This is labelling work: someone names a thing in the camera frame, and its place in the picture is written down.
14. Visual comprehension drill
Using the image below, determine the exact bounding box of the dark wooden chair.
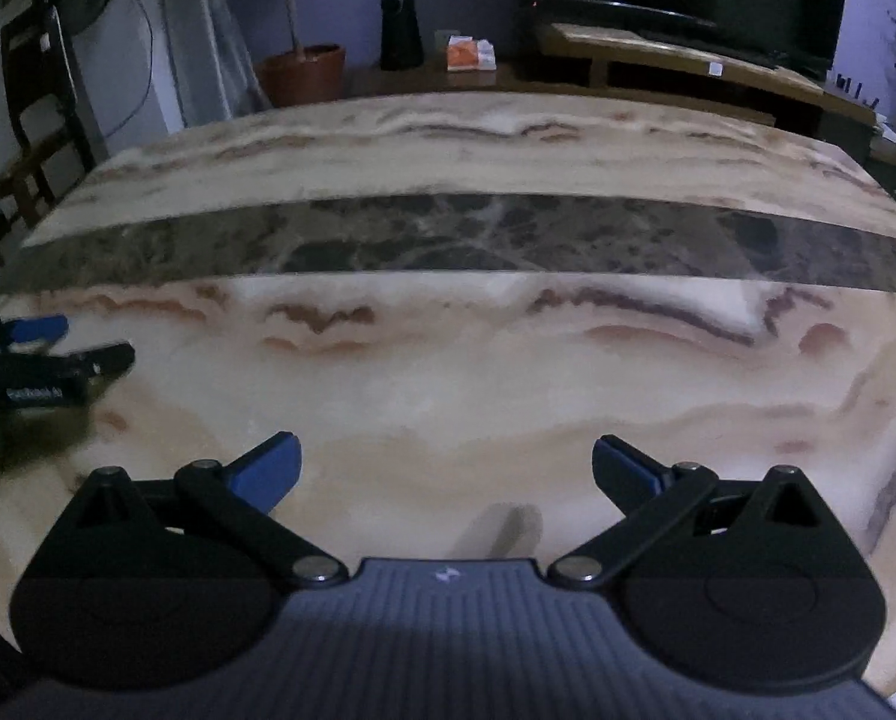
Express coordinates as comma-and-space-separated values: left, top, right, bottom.
0, 4, 108, 271

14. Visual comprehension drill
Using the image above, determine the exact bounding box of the black cone speaker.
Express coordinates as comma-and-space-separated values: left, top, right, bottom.
379, 0, 425, 72

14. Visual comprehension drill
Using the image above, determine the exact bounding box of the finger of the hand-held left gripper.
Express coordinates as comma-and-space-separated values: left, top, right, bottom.
0, 313, 70, 350
58, 343, 136, 385

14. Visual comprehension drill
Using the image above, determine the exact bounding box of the potted tree terracotta pot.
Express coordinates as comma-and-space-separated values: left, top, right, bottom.
257, 0, 348, 107

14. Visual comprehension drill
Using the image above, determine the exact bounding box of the dark low cabinet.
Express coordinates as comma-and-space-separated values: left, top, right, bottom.
343, 60, 524, 97

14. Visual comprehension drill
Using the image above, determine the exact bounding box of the wooden television stand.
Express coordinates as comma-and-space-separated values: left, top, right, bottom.
534, 21, 880, 140

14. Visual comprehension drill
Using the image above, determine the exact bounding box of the orange tissue pack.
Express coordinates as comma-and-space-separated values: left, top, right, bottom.
446, 36, 498, 73

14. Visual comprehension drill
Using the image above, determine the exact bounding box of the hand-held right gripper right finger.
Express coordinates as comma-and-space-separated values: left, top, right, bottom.
549, 433, 839, 590

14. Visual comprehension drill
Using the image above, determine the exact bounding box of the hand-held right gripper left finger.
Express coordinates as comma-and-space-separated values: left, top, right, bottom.
58, 431, 348, 592

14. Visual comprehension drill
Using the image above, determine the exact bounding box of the white curtain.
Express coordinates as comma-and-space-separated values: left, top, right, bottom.
159, 0, 273, 125

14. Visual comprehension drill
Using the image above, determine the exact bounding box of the black power cable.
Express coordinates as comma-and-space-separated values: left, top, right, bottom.
122, 0, 157, 137

